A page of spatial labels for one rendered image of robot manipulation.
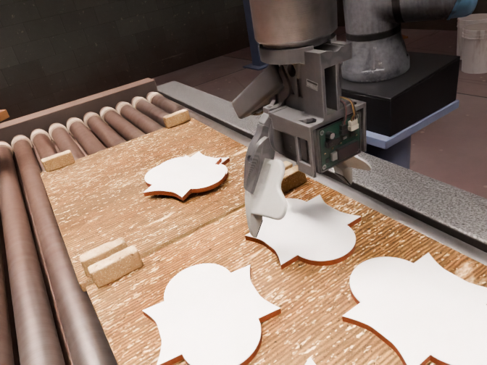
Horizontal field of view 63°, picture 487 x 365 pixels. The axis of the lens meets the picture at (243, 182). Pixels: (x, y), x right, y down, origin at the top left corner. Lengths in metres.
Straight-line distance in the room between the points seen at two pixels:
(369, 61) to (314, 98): 0.58
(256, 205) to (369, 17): 0.59
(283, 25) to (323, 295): 0.26
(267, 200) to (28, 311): 0.33
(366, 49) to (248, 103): 0.52
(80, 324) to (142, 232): 0.15
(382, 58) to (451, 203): 0.43
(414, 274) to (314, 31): 0.26
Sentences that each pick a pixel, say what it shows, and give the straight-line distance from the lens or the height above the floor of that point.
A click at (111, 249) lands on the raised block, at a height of 0.96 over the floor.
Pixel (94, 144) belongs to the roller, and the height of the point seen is 0.92.
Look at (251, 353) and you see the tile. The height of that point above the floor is 0.94.
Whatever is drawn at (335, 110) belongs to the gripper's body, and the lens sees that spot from 0.37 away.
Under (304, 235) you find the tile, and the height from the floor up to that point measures 0.94.
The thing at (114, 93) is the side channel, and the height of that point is 0.95.
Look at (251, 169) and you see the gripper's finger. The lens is 0.41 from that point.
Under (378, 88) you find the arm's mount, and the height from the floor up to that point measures 0.96.
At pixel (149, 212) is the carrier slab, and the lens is 0.62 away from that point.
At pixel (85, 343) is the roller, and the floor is 0.92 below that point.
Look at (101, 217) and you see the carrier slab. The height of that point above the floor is 0.94.
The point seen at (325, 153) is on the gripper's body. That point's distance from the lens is 0.38.
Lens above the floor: 1.25
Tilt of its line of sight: 30 degrees down
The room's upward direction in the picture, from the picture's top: 11 degrees counter-clockwise
